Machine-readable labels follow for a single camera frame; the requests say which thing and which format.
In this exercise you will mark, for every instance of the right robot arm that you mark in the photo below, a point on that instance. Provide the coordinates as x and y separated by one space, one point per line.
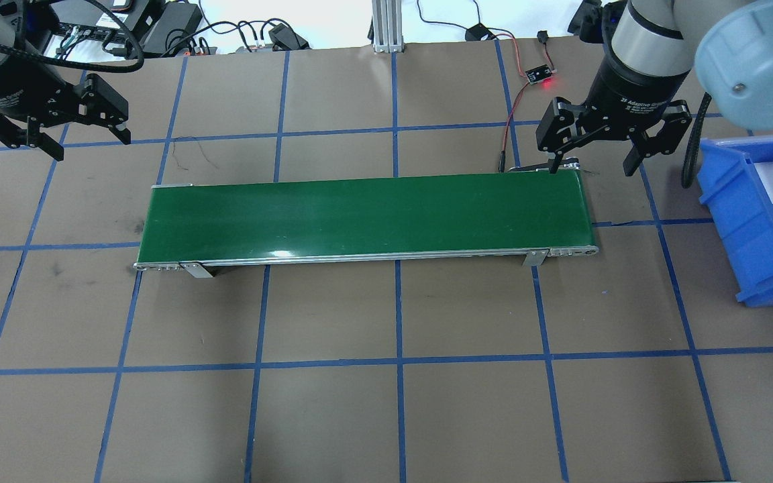
665 63

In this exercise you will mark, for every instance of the green conveyor belt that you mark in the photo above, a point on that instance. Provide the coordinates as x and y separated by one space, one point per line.
196 227

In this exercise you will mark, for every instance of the aluminium extrusion post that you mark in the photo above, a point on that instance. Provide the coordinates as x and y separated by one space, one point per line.
386 26

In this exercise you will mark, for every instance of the blue plastic bin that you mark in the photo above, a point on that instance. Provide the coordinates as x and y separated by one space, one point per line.
736 179

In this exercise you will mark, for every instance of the small circuit board red LED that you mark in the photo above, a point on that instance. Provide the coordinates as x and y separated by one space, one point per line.
539 75

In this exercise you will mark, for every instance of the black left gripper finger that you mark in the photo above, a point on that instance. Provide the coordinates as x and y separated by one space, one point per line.
101 105
32 135

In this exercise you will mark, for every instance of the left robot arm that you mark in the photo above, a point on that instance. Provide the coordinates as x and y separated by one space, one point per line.
14 44

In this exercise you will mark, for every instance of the black power adapter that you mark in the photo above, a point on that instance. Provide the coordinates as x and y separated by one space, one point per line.
284 38

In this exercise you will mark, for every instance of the black power brick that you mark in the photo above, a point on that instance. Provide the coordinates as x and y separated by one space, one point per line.
178 19

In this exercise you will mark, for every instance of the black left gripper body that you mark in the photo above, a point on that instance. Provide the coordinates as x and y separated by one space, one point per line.
16 92

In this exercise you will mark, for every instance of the thin dark thread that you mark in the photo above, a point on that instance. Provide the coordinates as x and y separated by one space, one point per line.
187 153

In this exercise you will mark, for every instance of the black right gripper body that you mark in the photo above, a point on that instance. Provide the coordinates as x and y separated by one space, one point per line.
630 96

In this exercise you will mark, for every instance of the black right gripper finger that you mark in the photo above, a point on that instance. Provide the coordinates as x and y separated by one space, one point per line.
561 130
676 119

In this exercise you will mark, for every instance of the black electronics box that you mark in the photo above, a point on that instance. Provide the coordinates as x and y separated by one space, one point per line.
138 17

